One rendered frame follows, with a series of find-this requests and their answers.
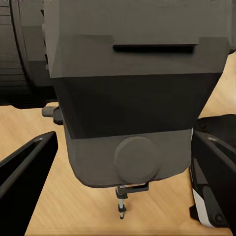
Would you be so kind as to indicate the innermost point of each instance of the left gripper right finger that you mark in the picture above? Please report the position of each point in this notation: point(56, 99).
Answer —
point(217, 161)

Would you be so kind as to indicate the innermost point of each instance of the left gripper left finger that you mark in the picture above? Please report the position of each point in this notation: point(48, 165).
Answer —
point(22, 177)

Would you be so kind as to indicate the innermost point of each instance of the digital camera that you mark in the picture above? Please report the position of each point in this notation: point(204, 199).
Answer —
point(131, 78)

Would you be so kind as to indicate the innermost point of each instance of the camera tripod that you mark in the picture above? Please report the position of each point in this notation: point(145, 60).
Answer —
point(47, 111)

